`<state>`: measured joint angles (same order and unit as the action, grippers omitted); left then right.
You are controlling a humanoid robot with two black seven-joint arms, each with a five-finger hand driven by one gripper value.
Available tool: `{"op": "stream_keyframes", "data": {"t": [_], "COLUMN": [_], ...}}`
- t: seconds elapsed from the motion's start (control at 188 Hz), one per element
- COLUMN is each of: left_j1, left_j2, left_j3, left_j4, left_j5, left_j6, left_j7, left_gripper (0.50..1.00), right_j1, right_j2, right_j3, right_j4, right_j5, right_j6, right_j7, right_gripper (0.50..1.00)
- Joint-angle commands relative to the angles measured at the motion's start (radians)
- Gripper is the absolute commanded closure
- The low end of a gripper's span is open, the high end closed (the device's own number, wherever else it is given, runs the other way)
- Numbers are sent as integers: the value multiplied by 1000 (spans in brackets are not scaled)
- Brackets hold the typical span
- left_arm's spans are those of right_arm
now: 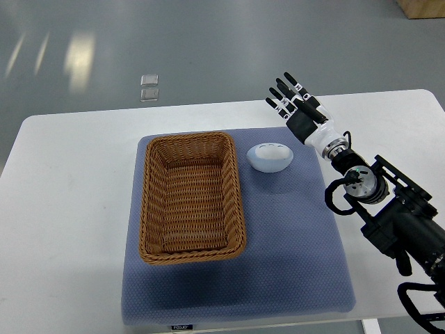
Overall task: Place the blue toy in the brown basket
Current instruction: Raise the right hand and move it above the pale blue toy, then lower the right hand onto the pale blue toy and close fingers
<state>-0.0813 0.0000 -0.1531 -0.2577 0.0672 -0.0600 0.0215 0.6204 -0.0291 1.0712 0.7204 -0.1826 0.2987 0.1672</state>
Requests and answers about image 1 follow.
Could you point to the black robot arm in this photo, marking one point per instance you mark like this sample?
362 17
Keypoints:
397 215

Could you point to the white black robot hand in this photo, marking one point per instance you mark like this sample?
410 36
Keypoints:
306 128

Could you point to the metal floor plate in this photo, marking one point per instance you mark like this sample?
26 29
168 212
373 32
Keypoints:
149 80
149 94

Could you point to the blue foam cushion mat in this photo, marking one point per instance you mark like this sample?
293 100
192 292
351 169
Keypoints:
293 263

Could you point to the upper metal floor plate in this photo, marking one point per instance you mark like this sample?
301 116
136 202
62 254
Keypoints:
149 80

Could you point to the lower metal floor plate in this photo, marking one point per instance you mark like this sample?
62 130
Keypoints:
149 94

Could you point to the brown wicker basket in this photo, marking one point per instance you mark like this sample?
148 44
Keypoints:
191 207

